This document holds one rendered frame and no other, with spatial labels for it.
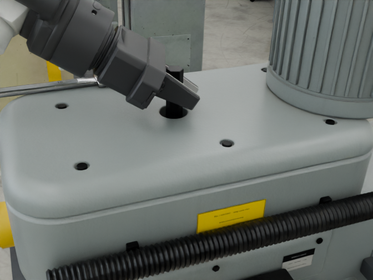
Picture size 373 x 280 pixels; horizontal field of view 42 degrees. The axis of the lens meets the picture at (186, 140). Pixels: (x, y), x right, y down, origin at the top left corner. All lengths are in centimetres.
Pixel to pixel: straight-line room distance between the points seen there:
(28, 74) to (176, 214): 195
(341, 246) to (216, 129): 30
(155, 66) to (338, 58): 22
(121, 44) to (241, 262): 33
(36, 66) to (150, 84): 191
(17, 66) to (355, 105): 196
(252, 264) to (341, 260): 17
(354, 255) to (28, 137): 52
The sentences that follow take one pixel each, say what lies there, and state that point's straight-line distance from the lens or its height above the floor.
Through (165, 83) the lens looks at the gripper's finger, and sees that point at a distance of 60.
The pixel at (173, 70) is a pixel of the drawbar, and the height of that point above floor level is 195.
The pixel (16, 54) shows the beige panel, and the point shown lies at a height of 132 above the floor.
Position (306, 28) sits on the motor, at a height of 200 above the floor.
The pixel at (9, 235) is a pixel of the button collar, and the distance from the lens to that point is 66.
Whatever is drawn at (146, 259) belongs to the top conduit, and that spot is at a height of 180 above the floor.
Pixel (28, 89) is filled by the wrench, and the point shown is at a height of 190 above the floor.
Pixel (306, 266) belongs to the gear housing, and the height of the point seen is 167.
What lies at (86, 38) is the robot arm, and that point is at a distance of 56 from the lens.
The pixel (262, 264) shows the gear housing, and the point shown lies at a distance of 70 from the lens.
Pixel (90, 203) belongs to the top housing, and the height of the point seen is 187.
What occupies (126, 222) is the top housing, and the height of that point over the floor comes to 184.
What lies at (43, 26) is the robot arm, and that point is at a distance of 56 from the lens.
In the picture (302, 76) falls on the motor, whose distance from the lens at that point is 66.
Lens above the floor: 219
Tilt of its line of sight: 32 degrees down
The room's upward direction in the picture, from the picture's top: 2 degrees clockwise
